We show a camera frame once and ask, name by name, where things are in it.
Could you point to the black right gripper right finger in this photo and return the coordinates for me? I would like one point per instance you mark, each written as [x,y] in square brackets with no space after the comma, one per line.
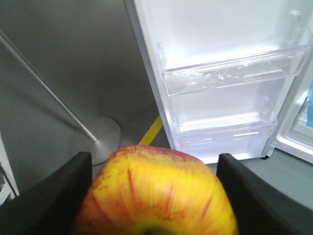
[261,209]

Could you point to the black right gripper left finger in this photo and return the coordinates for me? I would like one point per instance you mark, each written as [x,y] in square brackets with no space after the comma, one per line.
[50,207]

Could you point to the red yellow apple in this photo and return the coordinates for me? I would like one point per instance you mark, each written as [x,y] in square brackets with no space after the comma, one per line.
[146,190]

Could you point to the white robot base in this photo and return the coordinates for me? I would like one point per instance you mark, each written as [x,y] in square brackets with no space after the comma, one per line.
[8,186]

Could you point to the white open fridge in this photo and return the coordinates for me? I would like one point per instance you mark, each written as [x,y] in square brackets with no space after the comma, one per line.
[295,134]

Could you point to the fridge door with bins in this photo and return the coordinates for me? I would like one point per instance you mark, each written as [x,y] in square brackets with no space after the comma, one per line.
[221,70]

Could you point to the silver floor stand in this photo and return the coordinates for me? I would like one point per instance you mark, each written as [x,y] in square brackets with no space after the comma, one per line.
[100,136]

